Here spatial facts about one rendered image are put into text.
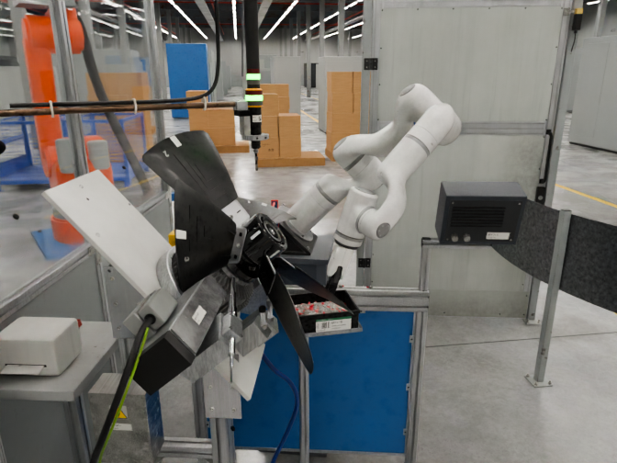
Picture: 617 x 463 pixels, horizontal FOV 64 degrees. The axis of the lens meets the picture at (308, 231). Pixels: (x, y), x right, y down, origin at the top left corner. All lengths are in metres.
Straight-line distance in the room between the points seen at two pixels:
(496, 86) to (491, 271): 1.17
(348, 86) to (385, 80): 6.31
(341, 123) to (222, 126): 2.57
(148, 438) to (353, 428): 0.96
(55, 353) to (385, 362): 1.14
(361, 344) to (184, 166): 1.00
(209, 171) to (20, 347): 0.66
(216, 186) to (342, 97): 8.13
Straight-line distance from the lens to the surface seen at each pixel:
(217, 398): 1.44
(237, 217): 1.31
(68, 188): 1.32
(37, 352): 1.48
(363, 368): 1.99
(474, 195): 1.70
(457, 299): 3.52
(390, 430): 2.17
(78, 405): 1.68
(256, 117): 1.31
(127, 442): 1.49
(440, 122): 1.48
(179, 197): 1.03
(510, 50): 3.25
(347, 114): 9.43
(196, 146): 1.36
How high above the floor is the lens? 1.62
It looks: 18 degrees down
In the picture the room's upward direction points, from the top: straight up
